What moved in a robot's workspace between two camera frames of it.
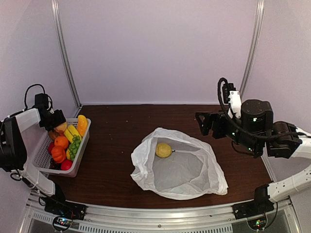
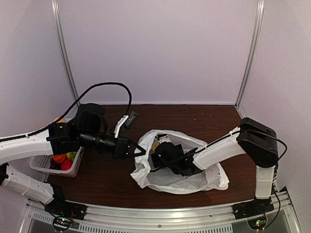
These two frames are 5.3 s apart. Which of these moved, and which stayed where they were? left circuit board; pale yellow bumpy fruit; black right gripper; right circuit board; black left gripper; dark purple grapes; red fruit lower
Moved: black right gripper; pale yellow bumpy fruit; black left gripper
Stayed: left circuit board; dark purple grapes; red fruit lower; right circuit board
